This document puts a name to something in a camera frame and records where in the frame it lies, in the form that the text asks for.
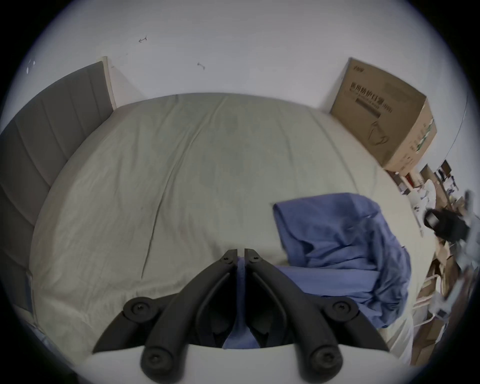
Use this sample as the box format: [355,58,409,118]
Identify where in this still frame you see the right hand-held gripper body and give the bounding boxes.
[424,189,480,271]

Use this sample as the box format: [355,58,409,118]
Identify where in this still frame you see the blue shirt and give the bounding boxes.
[222,193,412,350]

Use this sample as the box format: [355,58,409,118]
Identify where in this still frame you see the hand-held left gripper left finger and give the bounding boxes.
[92,248,241,383]

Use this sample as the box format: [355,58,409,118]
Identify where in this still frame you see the grey padded headboard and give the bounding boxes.
[0,56,118,316]

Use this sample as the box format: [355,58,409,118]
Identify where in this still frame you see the brown cardboard carton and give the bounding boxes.
[329,57,438,176]

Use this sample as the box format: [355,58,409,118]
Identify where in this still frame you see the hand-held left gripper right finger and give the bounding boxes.
[244,248,391,383]

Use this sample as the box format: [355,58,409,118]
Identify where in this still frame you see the bed with pale green sheet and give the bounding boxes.
[30,93,439,366]

